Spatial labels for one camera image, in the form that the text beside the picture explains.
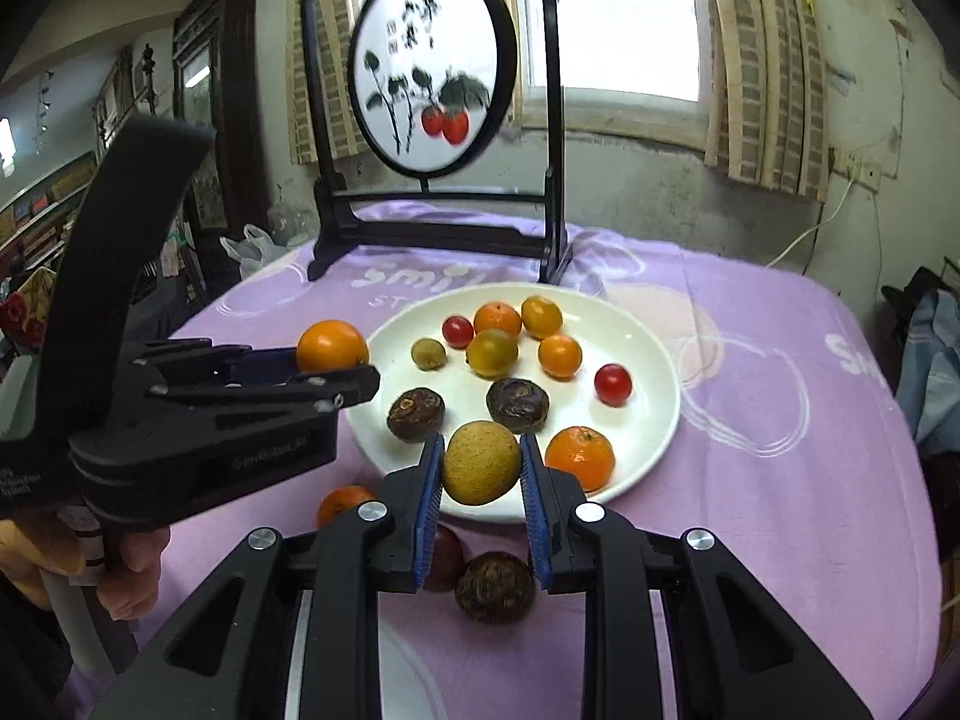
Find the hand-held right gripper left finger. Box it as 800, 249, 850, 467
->
86, 433, 447, 720

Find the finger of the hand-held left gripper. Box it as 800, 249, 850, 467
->
137, 340, 302, 386
148, 365, 381, 413

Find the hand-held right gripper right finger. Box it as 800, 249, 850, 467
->
519, 431, 875, 720

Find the small orange tangerine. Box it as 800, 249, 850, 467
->
316, 485, 378, 530
538, 334, 584, 380
474, 301, 523, 338
296, 320, 371, 374
521, 295, 564, 340

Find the large orange tangerine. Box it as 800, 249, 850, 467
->
544, 426, 617, 492

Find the dark brown water chestnut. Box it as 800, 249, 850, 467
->
387, 387, 445, 443
486, 377, 551, 434

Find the white oval plate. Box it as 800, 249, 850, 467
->
345, 281, 682, 524

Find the yellow-green tangerine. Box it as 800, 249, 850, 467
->
466, 328, 520, 380

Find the person's left hand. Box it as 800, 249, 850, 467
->
94, 523, 173, 622

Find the dark red plum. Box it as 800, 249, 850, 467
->
424, 525, 466, 592

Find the dark brown fruit pair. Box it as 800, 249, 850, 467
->
454, 551, 537, 625

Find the white plastic bag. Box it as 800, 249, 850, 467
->
220, 223, 275, 278

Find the purple tablecloth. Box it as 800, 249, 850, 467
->
60, 199, 942, 720

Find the dark wooden framed cabinet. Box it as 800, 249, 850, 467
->
172, 0, 271, 241

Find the checked beige curtain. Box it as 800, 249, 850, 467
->
701, 0, 830, 200
289, 0, 376, 166

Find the black framed round painted screen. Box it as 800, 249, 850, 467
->
301, 0, 575, 287

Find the blue cloth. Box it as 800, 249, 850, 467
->
896, 289, 960, 458

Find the window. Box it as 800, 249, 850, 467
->
517, 0, 713, 151

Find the white power cable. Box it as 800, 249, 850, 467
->
776, 178, 856, 267

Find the white wall socket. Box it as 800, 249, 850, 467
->
832, 148, 886, 182

